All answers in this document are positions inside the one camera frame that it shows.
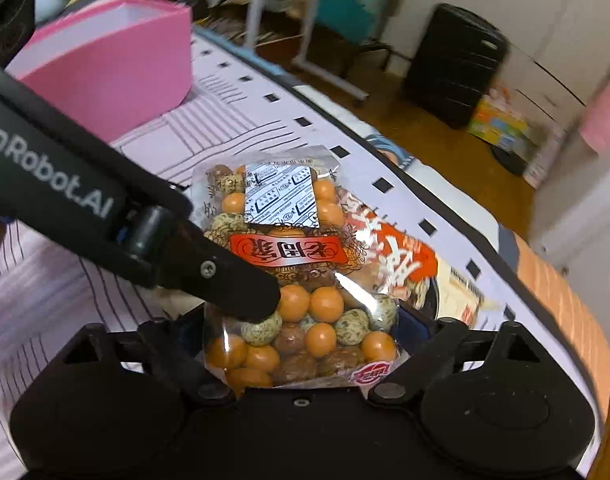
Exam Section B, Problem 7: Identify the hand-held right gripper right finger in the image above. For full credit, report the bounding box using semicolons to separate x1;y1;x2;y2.
367;309;542;406

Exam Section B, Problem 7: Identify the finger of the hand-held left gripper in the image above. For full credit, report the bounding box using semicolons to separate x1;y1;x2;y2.
128;204;282;325

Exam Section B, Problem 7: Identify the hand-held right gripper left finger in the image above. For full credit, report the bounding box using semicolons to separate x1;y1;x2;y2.
59;316;236;407

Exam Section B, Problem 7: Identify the cream packet with orange print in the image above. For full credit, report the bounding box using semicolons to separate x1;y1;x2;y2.
335;185;486;332

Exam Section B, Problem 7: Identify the clear bag of coated peanuts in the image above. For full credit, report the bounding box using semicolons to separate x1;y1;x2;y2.
192;145;402;392

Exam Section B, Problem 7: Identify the pink cardboard box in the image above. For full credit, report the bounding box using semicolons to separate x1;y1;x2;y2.
7;0;194;144

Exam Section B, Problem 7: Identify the dark round floor mat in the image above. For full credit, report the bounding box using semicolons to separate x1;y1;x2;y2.
489;142;529;177

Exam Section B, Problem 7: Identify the white packet on floor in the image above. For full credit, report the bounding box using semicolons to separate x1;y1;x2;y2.
522;124;569;192

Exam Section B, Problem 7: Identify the colourful gift bag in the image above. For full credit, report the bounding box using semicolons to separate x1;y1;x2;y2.
467;87;542;162

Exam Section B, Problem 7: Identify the wooden folding table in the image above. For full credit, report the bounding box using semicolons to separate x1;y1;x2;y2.
244;0;372;107

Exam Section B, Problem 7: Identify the black suitcase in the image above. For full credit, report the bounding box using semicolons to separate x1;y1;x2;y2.
402;2;509;131

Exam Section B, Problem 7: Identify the pink hanging bag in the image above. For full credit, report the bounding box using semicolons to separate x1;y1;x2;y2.
579;84;610;154

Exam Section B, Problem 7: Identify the teal bag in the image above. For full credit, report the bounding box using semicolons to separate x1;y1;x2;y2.
316;0;392;47

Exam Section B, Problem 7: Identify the white wardrobe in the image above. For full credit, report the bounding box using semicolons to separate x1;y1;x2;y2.
394;0;610;108

